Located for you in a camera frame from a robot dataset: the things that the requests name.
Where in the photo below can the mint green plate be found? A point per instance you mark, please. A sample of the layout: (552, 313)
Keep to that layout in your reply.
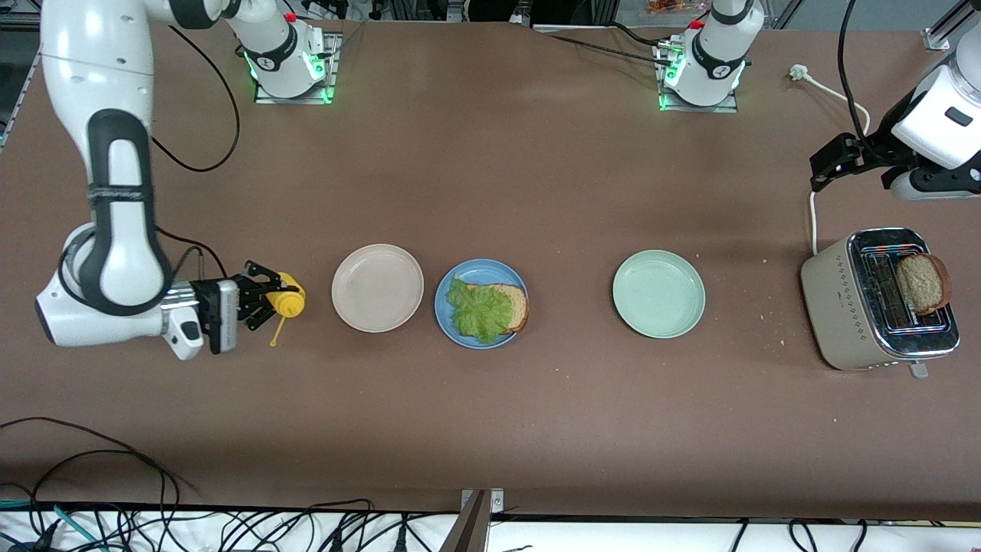
(659, 294)

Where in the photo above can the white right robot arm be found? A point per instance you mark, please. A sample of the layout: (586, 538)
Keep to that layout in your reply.
(115, 192)

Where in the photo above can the beige plate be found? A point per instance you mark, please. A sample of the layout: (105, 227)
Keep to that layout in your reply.
(377, 288)

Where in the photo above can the beige chrome toaster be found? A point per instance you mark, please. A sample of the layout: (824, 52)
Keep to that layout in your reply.
(835, 307)

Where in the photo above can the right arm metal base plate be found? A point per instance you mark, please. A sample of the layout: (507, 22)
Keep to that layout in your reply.
(331, 80)

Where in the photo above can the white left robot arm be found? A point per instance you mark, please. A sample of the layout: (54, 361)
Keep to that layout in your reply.
(716, 57)

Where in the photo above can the aluminium frame profile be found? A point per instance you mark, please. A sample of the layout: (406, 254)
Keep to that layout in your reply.
(15, 21)
(936, 38)

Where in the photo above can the brown bread slice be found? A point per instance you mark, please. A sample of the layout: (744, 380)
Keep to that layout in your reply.
(520, 303)
(923, 284)

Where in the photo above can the blue plate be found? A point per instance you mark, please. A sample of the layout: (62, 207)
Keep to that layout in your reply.
(490, 268)

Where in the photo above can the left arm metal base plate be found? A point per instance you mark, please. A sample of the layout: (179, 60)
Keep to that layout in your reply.
(697, 109)

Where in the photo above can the yellow squeeze bottle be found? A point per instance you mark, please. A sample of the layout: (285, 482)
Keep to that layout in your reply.
(293, 305)

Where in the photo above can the grey aluminium bracket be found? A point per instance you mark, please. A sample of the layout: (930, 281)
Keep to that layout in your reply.
(469, 533)

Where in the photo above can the green lettuce leaf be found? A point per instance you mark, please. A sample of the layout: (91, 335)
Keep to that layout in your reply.
(479, 310)

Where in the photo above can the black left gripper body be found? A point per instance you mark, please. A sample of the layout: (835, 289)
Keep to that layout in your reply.
(873, 150)

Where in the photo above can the orange packet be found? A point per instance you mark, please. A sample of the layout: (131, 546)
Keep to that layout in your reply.
(667, 6)

